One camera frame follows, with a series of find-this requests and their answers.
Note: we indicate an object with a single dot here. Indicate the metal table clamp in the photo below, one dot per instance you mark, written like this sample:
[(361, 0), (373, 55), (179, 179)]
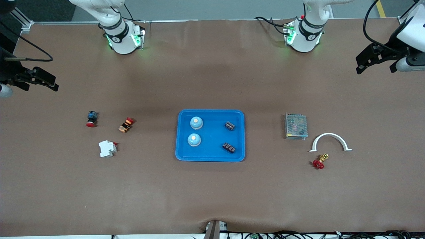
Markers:
[(214, 230)]

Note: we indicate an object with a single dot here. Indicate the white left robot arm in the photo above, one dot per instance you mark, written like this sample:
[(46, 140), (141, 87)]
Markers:
[(307, 36)]

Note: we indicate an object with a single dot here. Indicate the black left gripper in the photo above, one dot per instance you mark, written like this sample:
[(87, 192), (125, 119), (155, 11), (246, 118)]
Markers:
[(391, 49)]

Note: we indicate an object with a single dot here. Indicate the white semicircular bracket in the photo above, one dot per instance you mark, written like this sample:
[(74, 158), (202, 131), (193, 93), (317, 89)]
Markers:
[(328, 134)]

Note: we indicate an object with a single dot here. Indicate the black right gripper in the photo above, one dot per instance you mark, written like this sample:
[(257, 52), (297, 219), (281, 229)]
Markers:
[(10, 70)]

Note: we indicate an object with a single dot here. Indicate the small dark terminal block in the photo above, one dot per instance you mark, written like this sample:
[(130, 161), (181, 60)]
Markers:
[(229, 126)]

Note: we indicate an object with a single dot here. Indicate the light blue desk bell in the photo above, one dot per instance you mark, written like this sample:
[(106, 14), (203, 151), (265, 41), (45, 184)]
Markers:
[(194, 140), (196, 123)]

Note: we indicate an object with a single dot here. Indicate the large dark electrolytic capacitor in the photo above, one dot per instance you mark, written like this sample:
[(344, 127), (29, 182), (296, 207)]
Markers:
[(228, 148)]

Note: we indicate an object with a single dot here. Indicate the orange red selector switch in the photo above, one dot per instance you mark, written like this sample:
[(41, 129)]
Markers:
[(125, 126)]

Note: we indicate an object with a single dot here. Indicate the white circuit breaker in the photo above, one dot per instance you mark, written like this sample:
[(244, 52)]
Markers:
[(106, 148)]

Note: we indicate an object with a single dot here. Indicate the blue plastic tray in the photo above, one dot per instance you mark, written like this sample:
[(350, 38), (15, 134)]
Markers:
[(212, 149)]

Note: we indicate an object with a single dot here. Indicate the red emergency stop button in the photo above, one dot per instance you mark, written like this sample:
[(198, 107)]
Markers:
[(92, 117)]

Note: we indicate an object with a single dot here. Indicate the metal corner bracket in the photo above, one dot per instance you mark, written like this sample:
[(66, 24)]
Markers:
[(401, 20)]

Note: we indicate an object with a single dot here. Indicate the aluminium frame profile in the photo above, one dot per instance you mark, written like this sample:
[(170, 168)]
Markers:
[(27, 25)]

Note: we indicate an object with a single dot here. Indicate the brass valve red handwheel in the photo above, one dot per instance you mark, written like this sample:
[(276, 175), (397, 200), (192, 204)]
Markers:
[(318, 164)]

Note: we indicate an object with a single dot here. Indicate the metal mesh power supply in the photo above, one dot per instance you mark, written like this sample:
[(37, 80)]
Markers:
[(295, 126)]

